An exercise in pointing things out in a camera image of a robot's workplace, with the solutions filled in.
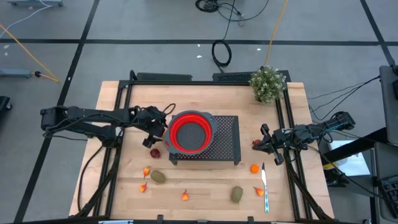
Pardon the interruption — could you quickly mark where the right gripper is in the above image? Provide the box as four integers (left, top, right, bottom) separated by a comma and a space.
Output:
252, 123, 301, 166

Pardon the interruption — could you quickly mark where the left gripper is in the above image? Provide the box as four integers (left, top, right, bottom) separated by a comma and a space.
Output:
136, 105, 171, 149

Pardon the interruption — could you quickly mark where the red grey collapsible colander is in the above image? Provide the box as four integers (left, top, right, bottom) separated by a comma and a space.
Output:
163, 110, 218, 156

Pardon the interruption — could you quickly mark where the brown toy kiwi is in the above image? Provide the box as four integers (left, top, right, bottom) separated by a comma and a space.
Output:
230, 185, 244, 203
150, 170, 167, 185

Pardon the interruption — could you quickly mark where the black perforated metal stand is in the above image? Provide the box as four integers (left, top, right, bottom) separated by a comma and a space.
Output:
169, 115, 242, 166

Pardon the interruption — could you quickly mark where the silver table knife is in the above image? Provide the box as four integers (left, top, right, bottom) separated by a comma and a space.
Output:
261, 162, 271, 214

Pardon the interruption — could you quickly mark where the black flat box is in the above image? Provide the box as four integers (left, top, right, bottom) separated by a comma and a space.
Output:
136, 72, 193, 83

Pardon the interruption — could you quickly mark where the green potted plant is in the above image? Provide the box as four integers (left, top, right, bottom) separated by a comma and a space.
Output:
248, 64, 287, 105

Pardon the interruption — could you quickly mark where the black diagonal beam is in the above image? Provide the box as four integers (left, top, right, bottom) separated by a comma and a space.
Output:
323, 126, 389, 163

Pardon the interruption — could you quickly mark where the black perforated box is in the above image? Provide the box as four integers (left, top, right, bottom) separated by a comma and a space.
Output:
212, 70, 292, 83

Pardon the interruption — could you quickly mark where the white sheet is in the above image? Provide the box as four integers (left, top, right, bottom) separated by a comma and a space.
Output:
323, 139, 371, 177

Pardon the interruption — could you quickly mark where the grey cabinet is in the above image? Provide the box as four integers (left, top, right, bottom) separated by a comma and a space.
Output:
378, 64, 398, 144

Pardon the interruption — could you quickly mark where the black keyboard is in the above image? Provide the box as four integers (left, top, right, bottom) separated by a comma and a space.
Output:
379, 175, 398, 219

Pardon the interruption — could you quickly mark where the grey metal floor bar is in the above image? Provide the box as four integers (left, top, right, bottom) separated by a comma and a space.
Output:
0, 68, 32, 79
7, 0, 63, 7

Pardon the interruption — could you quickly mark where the black equipment base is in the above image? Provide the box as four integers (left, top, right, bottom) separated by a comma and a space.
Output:
0, 95, 13, 111

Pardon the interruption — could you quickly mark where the black aluminium table frame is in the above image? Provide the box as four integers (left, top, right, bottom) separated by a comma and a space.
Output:
74, 70, 335, 224

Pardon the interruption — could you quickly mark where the black coiled floor cable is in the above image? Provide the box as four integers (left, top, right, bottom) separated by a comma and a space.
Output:
195, 0, 271, 73

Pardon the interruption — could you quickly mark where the black arm base cable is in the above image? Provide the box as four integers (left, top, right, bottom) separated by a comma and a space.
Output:
76, 144, 106, 213

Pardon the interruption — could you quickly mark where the yellow floor cable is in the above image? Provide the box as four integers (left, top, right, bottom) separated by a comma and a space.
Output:
264, 0, 289, 67
0, 24, 60, 83

